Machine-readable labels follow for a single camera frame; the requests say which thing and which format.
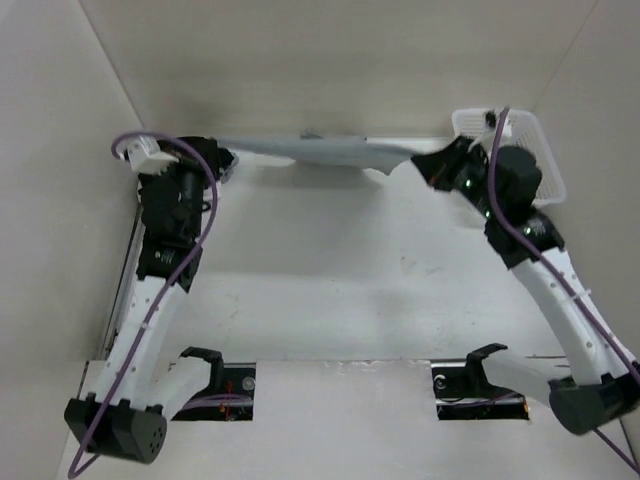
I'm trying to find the white plastic basket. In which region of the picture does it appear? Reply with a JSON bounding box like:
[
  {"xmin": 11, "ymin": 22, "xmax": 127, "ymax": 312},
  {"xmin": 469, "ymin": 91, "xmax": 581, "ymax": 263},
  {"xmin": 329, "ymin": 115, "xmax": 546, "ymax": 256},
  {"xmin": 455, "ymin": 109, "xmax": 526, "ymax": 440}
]
[{"xmin": 451, "ymin": 108, "xmax": 567, "ymax": 207}]

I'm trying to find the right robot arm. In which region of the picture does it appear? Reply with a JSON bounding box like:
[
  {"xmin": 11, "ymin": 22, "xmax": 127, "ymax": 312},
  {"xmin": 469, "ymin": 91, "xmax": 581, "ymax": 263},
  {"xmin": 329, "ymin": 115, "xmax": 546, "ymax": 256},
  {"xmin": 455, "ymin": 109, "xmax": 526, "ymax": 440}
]
[{"xmin": 411, "ymin": 137, "xmax": 639, "ymax": 436}]

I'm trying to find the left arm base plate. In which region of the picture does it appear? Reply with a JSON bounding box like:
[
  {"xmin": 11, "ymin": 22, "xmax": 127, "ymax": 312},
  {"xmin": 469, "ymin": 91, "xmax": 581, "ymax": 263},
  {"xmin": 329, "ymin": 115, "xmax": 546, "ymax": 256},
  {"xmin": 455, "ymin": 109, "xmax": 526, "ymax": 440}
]
[{"xmin": 173, "ymin": 363, "xmax": 256, "ymax": 422}]

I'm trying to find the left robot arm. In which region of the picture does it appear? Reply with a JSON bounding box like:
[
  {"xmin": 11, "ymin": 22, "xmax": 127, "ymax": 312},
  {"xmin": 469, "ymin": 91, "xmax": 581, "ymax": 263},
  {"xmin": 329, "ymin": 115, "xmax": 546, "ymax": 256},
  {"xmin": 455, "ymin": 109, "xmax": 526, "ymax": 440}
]
[{"xmin": 64, "ymin": 132, "xmax": 236, "ymax": 478}]

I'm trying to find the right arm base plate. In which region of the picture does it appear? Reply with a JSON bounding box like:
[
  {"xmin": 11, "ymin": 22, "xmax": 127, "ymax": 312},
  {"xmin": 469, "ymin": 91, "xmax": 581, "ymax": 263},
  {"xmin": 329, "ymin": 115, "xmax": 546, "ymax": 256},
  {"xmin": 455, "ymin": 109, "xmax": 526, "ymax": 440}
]
[{"xmin": 430, "ymin": 359, "xmax": 529, "ymax": 421}]

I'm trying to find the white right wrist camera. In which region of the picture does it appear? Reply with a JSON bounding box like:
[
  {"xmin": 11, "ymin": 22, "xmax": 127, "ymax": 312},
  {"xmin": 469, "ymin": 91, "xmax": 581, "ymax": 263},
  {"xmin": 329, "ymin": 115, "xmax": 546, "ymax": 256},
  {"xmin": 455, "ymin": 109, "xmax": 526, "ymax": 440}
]
[{"xmin": 477, "ymin": 110, "xmax": 512, "ymax": 149}]

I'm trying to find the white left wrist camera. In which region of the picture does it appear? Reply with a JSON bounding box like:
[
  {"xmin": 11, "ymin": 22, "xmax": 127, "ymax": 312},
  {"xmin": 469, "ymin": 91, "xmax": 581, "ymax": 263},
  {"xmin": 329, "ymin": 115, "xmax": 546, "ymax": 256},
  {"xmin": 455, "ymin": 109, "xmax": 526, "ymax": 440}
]
[{"xmin": 124, "ymin": 136, "xmax": 178, "ymax": 175}]

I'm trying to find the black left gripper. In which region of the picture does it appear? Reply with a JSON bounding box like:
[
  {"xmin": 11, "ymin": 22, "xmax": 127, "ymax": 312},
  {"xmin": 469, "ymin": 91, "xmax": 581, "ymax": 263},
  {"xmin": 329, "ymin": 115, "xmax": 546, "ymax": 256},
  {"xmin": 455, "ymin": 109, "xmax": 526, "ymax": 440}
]
[{"xmin": 152, "ymin": 137, "xmax": 223, "ymax": 240}]

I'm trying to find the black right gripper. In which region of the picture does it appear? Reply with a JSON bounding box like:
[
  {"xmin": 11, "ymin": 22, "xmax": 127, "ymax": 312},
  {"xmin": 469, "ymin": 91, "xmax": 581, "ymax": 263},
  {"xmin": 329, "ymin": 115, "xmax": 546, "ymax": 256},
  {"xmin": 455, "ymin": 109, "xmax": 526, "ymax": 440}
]
[{"xmin": 411, "ymin": 134, "xmax": 502, "ymax": 220}]

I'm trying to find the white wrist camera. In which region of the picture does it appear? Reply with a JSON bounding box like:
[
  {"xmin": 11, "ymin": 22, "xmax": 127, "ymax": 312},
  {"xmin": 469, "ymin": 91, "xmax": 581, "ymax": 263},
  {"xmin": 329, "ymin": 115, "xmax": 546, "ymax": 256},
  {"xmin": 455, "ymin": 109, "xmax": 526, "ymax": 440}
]
[
  {"xmin": 124, "ymin": 136, "xmax": 178, "ymax": 175},
  {"xmin": 477, "ymin": 110, "xmax": 512, "ymax": 149}
]

